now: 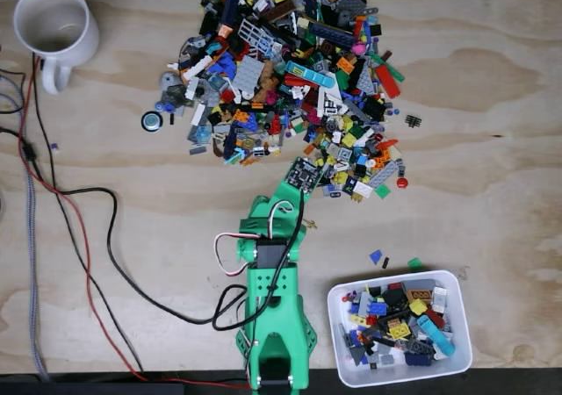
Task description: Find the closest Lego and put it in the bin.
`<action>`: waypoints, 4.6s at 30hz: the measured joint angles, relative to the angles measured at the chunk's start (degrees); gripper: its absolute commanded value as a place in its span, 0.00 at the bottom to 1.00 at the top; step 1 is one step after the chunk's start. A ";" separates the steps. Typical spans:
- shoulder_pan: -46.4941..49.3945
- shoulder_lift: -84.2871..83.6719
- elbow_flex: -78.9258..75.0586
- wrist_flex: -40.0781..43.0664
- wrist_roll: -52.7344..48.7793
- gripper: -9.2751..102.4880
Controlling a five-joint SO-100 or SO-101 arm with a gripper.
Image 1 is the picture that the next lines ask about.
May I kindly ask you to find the grey long Lego plate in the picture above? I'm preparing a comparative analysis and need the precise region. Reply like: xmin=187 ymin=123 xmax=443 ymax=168
xmin=367 ymin=162 xmax=400 ymax=189

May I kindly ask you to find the white printed Lego panel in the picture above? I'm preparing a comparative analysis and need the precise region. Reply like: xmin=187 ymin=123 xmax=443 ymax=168
xmin=316 ymin=86 xmax=348 ymax=118

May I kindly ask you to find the grey square Lego plate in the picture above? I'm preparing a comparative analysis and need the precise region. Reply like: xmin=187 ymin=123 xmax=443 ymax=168
xmin=231 ymin=55 xmax=267 ymax=96

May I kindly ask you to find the round black silver Lego dish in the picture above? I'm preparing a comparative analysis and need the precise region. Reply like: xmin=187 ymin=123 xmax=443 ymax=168
xmin=140 ymin=111 xmax=164 ymax=132

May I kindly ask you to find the light blue long Lego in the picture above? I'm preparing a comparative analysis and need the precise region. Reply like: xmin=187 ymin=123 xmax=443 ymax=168
xmin=285 ymin=61 xmax=335 ymax=90
xmin=416 ymin=314 xmax=456 ymax=356

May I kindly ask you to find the grey round Lego piece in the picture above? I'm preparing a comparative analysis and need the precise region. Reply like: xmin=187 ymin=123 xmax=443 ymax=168
xmin=159 ymin=71 xmax=184 ymax=93

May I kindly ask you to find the grey Lego wedge plate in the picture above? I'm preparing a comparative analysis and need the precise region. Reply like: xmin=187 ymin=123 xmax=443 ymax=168
xmin=356 ymin=67 xmax=378 ymax=96

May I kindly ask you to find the grey Lego slope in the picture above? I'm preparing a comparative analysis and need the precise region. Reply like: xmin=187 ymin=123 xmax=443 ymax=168
xmin=350 ymin=344 xmax=370 ymax=367

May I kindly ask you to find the brown Lego brick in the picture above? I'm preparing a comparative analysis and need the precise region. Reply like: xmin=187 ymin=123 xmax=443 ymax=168
xmin=406 ymin=289 xmax=436 ymax=304

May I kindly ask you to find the white Lego lattice window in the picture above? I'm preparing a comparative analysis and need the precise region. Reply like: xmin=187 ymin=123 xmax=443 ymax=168
xmin=239 ymin=18 xmax=273 ymax=58

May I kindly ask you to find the red long Lego plate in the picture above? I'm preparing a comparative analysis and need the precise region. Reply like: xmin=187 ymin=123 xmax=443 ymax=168
xmin=374 ymin=64 xmax=402 ymax=100

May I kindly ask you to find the green long Lego plate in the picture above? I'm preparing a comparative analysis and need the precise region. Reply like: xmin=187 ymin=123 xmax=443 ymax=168
xmin=367 ymin=51 xmax=405 ymax=83

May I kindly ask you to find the dark blue long Lego plate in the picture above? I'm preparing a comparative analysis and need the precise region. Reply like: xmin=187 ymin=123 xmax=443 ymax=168
xmin=309 ymin=20 xmax=356 ymax=47

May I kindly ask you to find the dark blue long Lego beam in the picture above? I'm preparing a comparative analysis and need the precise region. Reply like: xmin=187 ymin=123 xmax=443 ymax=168
xmin=221 ymin=0 xmax=242 ymax=27

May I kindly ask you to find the white plastic bin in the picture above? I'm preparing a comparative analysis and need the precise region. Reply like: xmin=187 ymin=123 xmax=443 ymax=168
xmin=327 ymin=269 xmax=474 ymax=389

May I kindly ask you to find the white ceramic mug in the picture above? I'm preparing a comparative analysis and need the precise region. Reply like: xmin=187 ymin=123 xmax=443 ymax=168
xmin=12 ymin=0 xmax=100 ymax=96

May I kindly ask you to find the camera circuit board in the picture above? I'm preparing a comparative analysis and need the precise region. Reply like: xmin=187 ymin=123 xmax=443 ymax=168
xmin=285 ymin=156 xmax=321 ymax=194

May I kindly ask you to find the white red black servo wire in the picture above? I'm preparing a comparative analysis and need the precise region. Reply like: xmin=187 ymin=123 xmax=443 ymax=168
xmin=213 ymin=201 xmax=296 ymax=278

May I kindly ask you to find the thick black cable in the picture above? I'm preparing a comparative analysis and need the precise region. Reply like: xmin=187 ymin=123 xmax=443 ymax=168
xmin=55 ymin=187 xmax=306 ymax=331

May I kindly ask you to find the red cable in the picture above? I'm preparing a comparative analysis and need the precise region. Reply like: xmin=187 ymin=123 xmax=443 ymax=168
xmin=17 ymin=52 xmax=254 ymax=391

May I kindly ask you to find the thin black cable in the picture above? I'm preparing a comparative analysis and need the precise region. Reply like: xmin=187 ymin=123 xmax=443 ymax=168
xmin=31 ymin=52 xmax=146 ymax=373

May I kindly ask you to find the grey braided cable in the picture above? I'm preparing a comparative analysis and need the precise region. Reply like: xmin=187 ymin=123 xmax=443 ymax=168
xmin=0 ymin=72 xmax=50 ymax=382

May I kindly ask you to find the black cable connector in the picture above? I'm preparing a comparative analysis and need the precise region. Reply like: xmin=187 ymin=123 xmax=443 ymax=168
xmin=20 ymin=138 xmax=40 ymax=164

